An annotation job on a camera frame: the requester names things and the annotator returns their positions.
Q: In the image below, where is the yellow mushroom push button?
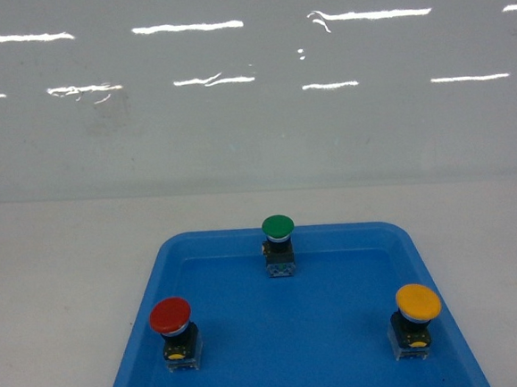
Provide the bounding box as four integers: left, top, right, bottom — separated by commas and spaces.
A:
388, 283, 442, 361

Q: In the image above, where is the white glossy whiteboard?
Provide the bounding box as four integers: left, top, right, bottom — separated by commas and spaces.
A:
0, 0, 517, 202

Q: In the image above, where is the green mushroom push button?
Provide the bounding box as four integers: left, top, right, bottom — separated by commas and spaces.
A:
261, 215, 296, 278

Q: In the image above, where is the blue plastic tray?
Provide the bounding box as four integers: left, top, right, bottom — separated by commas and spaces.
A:
113, 222, 489, 387

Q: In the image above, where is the red mushroom push button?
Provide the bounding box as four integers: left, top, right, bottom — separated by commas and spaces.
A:
148, 296, 204, 372

